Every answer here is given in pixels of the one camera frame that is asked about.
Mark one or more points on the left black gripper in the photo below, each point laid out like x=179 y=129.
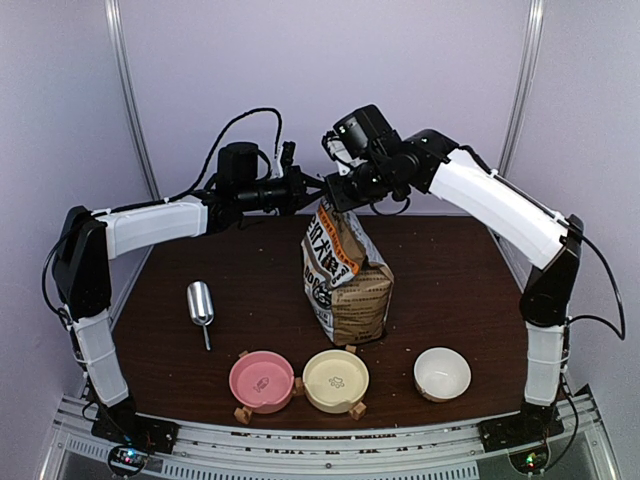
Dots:
x=296 y=180

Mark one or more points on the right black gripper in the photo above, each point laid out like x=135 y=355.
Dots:
x=342 y=199

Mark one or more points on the brown dog food bag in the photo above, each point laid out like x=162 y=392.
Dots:
x=345 y=278

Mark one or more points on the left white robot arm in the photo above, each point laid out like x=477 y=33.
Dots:
x=90 y=240

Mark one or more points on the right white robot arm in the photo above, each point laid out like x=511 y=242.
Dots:
x=376 y=162

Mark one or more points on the metal food scoop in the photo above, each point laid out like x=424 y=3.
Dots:
x=200 y=306

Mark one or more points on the yellow pet bowl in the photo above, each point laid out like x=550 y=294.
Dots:
x=335 y=381

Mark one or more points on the pink pet bowl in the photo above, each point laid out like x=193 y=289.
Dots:
x=263 y=381

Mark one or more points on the white ceramic bowl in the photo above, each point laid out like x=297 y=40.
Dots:
x=441 y=374

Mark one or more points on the wooden bowl stand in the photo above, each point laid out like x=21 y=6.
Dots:
x=244 y=415

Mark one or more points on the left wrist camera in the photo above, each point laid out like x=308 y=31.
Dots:
x=285 y=157

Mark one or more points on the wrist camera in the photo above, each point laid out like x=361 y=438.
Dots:
x=285 y=157
x=337 y=152

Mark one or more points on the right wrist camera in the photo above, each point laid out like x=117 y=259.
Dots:
x=337 y=152

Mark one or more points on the right aluminium frame post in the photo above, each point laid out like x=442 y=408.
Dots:
x=529 y=58

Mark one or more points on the aluminium frame post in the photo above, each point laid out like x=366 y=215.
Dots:
x=118 y=41
x=529 y=58

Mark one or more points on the left aluminium frame post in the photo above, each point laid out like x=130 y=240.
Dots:
x=118 y=41

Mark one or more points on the front aluminium rail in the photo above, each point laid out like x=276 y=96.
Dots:
x=208 y=451

